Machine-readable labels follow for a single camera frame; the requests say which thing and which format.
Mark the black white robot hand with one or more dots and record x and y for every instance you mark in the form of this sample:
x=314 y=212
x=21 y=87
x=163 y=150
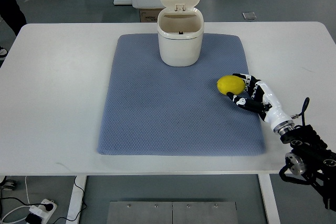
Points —
x=263 y=101

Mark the yellow lemon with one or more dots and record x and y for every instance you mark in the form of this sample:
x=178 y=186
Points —
x=230 y=83

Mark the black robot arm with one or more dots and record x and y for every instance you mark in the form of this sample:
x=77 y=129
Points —
x=310 y=162

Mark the white trash can open lid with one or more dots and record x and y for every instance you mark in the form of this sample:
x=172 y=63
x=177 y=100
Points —
x=180 y=28

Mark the grey floor outlet cover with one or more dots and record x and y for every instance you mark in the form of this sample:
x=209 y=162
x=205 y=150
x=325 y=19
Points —
x=249 y=15

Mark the right white table leg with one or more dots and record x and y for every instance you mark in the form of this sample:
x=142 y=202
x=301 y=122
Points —
x=268 y=197

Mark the white table leg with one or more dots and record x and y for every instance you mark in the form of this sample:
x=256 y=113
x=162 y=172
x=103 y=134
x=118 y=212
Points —
x=76 y=205
x=268 y=197

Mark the blue textured mat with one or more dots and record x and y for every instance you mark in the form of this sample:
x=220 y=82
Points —
x=155 y=109

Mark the cardboard box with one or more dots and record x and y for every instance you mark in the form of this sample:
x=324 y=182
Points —
x=149 y=15

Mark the metal floor plate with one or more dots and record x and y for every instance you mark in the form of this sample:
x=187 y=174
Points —
x=172 y=212

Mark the left white table leg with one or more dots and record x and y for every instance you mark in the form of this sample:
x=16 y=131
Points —
x=76 y=205

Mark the white power strip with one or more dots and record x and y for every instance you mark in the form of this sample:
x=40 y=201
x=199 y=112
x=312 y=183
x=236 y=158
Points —
x=45 y=209

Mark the person leg black trousers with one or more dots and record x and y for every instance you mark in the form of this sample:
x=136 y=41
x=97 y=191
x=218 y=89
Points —
x=12 y=15

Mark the caster wheel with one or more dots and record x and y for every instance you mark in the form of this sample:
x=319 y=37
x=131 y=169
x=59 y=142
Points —
x=7 y=184

